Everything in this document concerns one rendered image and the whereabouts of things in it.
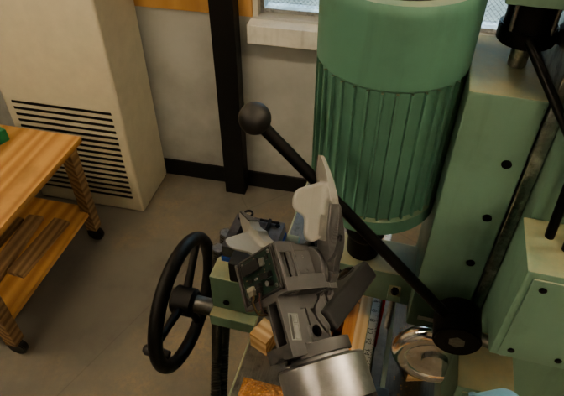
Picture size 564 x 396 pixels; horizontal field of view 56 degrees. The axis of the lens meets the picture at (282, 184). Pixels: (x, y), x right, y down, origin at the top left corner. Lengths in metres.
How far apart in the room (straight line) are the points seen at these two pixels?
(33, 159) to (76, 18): 0.52
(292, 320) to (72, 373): 1.60
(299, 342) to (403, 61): 0.29
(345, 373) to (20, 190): 1.58
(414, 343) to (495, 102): 0.36
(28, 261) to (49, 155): 0.41
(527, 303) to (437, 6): 0.31
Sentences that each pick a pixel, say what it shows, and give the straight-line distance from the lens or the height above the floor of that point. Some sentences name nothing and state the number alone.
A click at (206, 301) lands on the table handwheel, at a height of 0.83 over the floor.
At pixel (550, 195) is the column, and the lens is 0.62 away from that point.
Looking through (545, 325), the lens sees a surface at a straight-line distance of 0.64.
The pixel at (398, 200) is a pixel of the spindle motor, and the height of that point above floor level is 1.26.
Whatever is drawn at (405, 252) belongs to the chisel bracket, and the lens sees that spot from 0.87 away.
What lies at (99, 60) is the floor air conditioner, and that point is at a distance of 2.08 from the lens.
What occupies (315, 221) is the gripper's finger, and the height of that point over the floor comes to 1.31.
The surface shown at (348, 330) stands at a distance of 0.92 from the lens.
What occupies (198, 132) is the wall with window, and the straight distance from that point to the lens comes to 2.47.
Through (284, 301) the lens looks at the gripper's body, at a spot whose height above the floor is 1.28.
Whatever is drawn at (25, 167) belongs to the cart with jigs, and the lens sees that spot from 2.05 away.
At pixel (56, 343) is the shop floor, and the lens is 2.17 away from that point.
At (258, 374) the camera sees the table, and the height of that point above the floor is 0.90.
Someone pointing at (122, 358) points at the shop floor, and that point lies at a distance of 2.05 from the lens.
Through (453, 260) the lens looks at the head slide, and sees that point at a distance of 0.75.
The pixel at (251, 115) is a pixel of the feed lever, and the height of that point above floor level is 1.41.
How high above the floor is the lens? 1.71
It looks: 42 degrees down
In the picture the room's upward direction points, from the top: straight up
